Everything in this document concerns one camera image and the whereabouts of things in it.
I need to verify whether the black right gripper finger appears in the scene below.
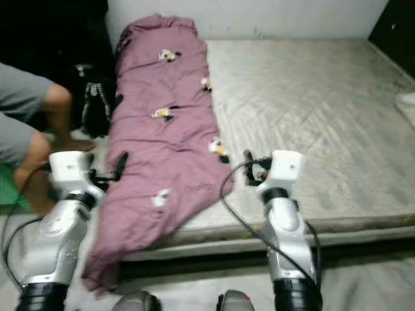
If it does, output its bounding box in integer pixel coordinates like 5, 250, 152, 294
243, 150, 258, 187

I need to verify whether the beige pillow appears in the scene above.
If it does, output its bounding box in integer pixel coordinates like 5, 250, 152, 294
394, 91, 415, 127

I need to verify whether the mauve quilt with cartoon prints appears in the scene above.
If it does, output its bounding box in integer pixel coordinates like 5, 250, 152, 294
81, 14, 234, 299

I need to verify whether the grey white quilted mattress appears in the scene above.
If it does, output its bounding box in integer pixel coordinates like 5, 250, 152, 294
123, 39, 415, 260

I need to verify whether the green floor mat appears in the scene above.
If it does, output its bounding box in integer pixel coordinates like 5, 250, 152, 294
0, 162, 21, 207

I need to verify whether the grey left robot leg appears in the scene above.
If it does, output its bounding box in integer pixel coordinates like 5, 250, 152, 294
113, 292, 161, 311

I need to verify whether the grey robot leg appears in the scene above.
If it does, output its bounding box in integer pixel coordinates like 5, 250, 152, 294
113, 292, 161, 311
217, 290, 257, 311

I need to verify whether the grey right robot leg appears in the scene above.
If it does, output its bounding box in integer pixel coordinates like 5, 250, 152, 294
217, 290, 257, 311

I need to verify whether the dark tufted headboard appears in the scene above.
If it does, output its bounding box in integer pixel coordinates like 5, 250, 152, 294
366, 0, 415, 62

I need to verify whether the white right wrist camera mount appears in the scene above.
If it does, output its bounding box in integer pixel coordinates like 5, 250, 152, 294
259, 150, 305, 195

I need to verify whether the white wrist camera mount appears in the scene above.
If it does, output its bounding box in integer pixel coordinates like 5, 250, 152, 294
49, 150, 89, 194
259, 150, 305, 195

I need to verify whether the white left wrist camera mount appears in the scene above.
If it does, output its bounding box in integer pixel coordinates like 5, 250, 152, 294
49, 150, 89, 194

